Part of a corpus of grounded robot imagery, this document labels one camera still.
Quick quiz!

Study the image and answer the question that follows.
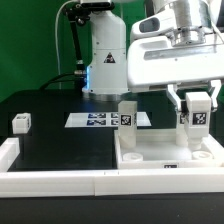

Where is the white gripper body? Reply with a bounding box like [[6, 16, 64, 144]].
[[127, 13, 224, 92]]

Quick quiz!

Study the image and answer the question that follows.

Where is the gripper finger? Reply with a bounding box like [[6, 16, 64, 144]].
[[166, 84, 186, 114], [208, 80, 222, 112]]

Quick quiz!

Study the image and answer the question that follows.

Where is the white square tabletop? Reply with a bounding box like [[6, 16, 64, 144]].
[[114, 129, 224, 169]]

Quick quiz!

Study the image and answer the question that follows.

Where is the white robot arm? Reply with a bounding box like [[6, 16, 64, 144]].
[[81, 0, 224, 112]]

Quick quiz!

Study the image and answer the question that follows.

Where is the white marker tag sheet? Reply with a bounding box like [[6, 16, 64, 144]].
[[65, 111, 152, 128]]

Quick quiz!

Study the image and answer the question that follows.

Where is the white U-shaped obstacle fence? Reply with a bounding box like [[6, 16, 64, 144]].
[[0, 138, 224, 198]]

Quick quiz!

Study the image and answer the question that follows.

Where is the black camera on mount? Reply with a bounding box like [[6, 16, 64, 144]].
[[80, 0, 112, 9]]

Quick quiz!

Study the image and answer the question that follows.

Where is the white cable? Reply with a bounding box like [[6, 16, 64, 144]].
[[54, 0, 79, 90]]

